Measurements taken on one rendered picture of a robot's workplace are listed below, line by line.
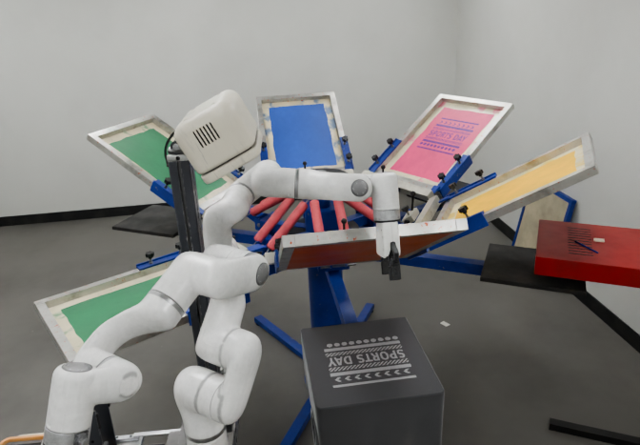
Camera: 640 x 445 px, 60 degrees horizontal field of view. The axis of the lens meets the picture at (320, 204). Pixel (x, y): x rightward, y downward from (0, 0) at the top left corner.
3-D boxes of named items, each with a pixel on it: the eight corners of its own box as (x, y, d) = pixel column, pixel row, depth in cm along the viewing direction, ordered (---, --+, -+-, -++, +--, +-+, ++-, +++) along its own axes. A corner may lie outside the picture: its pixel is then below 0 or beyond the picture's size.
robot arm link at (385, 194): (343, 174, 151) (342, 174, 161) (346, 213, 152) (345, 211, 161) (398, 170, 151) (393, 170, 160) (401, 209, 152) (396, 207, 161)
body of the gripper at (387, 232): (370, 215, 160) (372, 254, 161) (377, 218, 150) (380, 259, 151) (394, 213, 161) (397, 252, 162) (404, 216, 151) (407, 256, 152)
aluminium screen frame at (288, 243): (469, 230, 173) (467, 217, 174) (282, 248, 167) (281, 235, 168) (407, 257, 250) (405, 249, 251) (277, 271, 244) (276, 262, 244)
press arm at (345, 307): (382, 397, 201) (382, 383, 199) (366, 399, 200) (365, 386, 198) (330, 252, 316) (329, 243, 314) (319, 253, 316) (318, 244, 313)
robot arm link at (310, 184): (295, 197, 159) (368, 201, 160) (292, 200, 147) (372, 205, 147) (296, 168, 159) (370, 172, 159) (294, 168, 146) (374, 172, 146)
